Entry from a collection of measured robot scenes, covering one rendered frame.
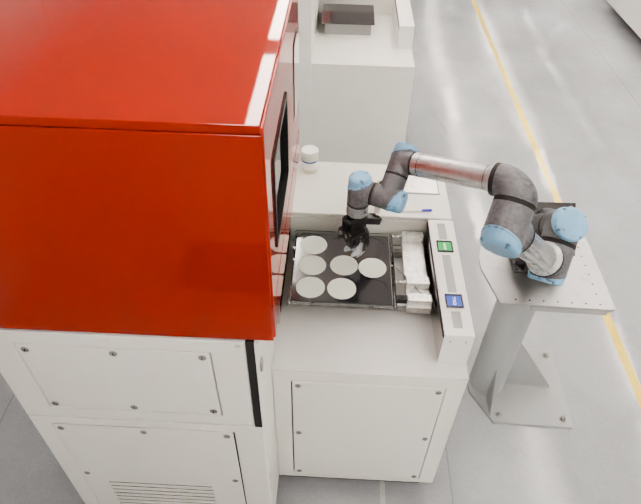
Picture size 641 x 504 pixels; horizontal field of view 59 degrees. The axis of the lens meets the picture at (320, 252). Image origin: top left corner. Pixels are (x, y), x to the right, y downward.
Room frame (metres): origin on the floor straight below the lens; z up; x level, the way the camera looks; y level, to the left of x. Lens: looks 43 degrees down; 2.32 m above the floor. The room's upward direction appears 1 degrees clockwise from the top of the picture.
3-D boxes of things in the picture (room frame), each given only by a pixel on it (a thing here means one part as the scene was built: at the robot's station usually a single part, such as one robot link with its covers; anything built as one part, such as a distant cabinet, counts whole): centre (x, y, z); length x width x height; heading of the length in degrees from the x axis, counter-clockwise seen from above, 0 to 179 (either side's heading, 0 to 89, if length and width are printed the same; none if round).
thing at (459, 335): (1.35, -0.44, 0.89); 0.55 x 0.09 x 0.14; 178
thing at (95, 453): (1.25, 0.49, 0.41); 0.82 x 0.71 x 0.82; 178
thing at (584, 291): (1.55, -0.84, 0.75); 0.45 x 0.44 x 0.13; 87
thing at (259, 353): (1.24, 0.15, 1.02); 0.82 x 0.03 x 0.40; 178
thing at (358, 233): (1.46, -0.12, 1.06); 0.09 x 0.08 x 0.12; 130
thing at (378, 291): (1.43, -0.08, 0.90); 0.34 x 0.34 x 0.01; 88
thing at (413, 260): (1.44, -0.35, 0.87); 0.36 x 0.08 x 0.03; 178
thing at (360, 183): (1.46, -0.13, 1.22); 0.09 x 0.08 x 0.11; 65
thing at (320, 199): (1.81, -0.19, 0.89); 0.62 x 0.35 x 0.14; 88
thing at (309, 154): (1.93, 0.05, 1.01); 0.07 x 0.07 x 0.10
